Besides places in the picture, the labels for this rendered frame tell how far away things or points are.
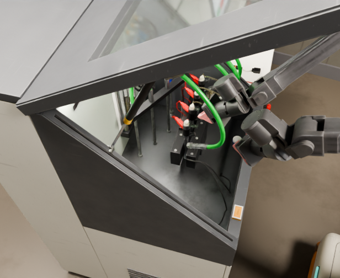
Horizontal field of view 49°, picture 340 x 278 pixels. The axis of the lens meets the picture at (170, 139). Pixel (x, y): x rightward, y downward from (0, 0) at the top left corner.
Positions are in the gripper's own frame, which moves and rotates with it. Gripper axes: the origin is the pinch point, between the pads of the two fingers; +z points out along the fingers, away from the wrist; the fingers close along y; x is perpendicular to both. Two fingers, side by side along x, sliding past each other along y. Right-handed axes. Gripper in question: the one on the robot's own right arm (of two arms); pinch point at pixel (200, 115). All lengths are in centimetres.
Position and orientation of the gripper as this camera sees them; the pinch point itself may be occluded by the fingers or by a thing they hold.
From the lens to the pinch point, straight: 129.6
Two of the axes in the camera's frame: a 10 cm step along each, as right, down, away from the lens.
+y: -5.8, -7.4, -3.4
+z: -6.2, 1.3, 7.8
